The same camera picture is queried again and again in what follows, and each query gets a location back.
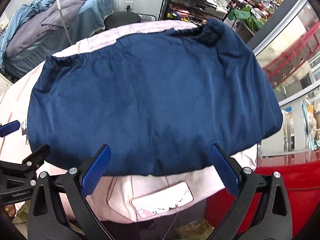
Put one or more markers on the black round stool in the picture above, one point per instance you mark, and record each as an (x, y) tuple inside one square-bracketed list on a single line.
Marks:
[(120, 19)]

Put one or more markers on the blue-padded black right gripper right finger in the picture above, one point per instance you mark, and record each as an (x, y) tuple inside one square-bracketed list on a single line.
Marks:
[(261, 207)]

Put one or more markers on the red metal rack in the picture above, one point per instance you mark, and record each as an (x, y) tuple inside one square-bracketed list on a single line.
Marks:
[(289, 61)]

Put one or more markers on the green potted plant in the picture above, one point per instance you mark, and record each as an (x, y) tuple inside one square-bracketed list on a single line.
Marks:
[(245, 22)]

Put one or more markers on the red glossy cabinet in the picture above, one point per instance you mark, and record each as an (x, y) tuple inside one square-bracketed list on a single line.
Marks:
[(300, 172)]

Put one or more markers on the pink bed blanket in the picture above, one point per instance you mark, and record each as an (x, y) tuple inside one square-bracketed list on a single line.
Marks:
[(125, 199)]

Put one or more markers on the navy blue jacket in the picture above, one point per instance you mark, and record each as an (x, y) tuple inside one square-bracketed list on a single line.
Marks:
[(159, 100)]

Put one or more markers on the grey purple quilt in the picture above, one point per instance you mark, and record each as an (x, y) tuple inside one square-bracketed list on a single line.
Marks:
[(59, 15)]

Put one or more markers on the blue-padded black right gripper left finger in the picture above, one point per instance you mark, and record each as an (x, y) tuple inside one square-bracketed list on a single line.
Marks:
[(59, 209)]

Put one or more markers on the black wire shelf rack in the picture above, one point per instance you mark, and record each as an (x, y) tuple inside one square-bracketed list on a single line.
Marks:
[(196, 11)]

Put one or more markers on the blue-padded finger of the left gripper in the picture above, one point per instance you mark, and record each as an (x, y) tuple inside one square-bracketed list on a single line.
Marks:
[(9, 128)]

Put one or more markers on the light blue denim clothes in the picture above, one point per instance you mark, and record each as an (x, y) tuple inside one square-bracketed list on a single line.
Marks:
[(21, 16)]

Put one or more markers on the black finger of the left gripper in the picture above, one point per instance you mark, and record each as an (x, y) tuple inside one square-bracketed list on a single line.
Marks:
[(36, 159)]

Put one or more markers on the white wall socket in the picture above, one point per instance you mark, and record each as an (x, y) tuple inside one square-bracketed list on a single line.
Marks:
[(128, 5)]

